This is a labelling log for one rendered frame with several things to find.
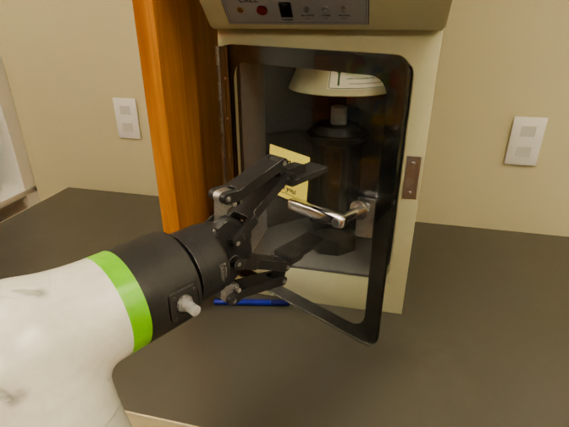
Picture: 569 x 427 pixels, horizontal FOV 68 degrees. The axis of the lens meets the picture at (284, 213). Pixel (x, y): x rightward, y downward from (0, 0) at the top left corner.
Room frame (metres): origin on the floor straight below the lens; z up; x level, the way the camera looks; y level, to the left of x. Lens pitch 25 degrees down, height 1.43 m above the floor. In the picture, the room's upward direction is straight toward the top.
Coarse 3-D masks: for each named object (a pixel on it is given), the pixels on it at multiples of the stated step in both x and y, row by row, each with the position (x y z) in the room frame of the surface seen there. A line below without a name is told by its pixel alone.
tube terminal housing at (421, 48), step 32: (224, 32) 0.68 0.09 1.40; (256, 32) 0.67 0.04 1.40; (288, 32) 0.66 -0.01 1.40; (320, 32) 0.65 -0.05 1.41; (352, 32) 0.64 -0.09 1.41; (384, 32) 0.63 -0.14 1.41; (416, 32) 0.62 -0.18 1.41; (416, 64) 0.62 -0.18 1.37; (416, 96) 0.62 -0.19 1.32; (416, 128) 0.62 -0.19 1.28; (384, 288) 0.62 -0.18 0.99
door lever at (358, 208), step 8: (288, 200) 0.51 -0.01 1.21; (296, 200) 0.51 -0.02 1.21; (304, 200) 0.51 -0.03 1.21; (296, 208) 0.50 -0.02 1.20; (304, 208) 0.49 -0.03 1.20; (312, 208) 0.49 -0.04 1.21; (320, 208) 0.48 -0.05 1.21; (328, 208) 0.48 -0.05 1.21; (352, 208) 0.49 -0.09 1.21; (360, 208) 0.49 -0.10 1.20; (312, 216) 0.48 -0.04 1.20; (320, 216) 0.48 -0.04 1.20; (328, 216) 0.47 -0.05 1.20; (336, 216) 0.46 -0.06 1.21; (344, 216) 0.46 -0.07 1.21; (352, 216) 0.48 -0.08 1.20; (360, 216) 0.49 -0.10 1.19; (336, 224) 0.46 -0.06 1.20; (344, 224) 0.46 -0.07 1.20
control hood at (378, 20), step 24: (216, 0) 0.62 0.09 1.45; (384, 0) 0.57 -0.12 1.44; (408, 0) 0.57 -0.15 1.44; (432, 0) 0.56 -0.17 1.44; (216, 24) 0.65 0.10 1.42; (240, 24) 0.64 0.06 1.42; (264, 24) 0.64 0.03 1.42; (384, 24) 0.60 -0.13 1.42; (408, 24) 0.59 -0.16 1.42; (432, 24) 0.58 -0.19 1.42
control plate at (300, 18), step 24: (240, 0) 0.61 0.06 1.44; (264, 0) 0.61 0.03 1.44; (288, 0) 0.60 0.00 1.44; (312, 0) 0.59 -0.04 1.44; (336, 0) 0.58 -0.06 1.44; (360, 0) 0.58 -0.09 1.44; (288, 24) 0.63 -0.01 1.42; (312, 24) 0.62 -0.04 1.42; (336, 24) 0.61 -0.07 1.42; (360, 24) 0.60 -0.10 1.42
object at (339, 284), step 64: (256, 64) 0.62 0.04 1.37; (320, 64) 0.55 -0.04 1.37; (384, 64) 0.49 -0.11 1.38; (256, 128) 0.62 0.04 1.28; (320, 128) 0.54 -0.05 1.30; (384, 128) 0.48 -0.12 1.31; (320, 192) 0.54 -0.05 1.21; (384, 192) 0.47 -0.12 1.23; (320, 256) 0.54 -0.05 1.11; (384, 256) 0.47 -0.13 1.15; (320, 320) 0.53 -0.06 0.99
